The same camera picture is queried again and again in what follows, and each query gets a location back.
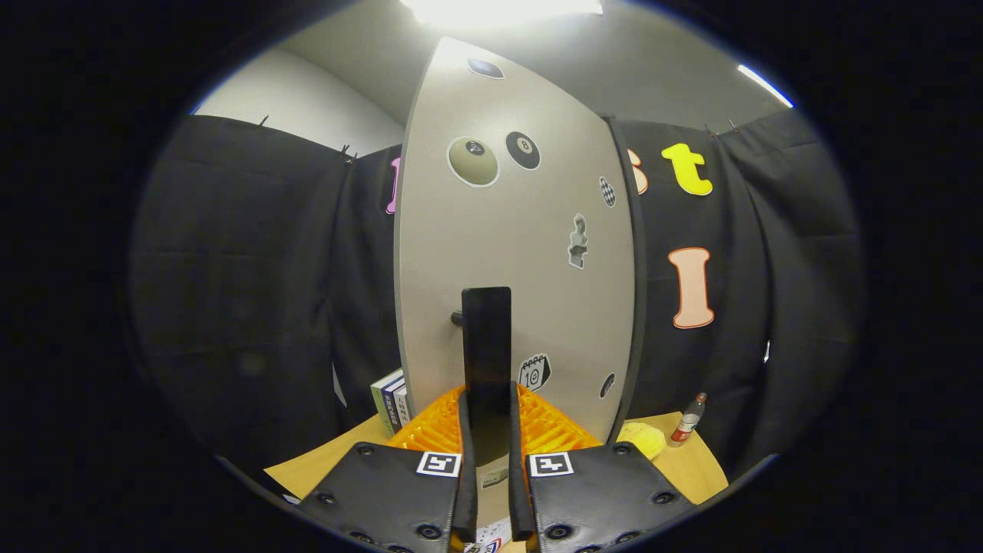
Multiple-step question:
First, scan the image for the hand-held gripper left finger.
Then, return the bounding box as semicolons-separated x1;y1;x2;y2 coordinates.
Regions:
296;382;478;553

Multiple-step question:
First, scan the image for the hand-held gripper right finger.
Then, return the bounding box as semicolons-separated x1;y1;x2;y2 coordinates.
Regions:
508;382;698;553

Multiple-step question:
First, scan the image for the white canvas shoe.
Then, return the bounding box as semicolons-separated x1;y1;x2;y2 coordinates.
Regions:
464;521;514;553

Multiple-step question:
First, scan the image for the black cabinet door handle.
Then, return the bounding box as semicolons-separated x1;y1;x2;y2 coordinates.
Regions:
451;286;514;469

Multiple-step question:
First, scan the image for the dark blue book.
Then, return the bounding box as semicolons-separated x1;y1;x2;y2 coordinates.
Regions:
382;375;406;431

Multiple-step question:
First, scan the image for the green book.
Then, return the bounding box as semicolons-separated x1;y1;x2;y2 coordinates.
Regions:
370;370;402;437

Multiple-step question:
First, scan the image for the yellow plush toy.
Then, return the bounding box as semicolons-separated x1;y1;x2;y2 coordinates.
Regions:
617;422;667;460

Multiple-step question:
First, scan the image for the small bottle with red label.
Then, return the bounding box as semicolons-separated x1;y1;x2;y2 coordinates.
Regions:
670;392;707;446

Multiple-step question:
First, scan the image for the black backdrop cloth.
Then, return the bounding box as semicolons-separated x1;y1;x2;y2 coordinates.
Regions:
129;108;865;492

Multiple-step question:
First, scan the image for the large ceiling light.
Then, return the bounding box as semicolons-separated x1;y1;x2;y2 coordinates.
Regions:
399;0;604;28

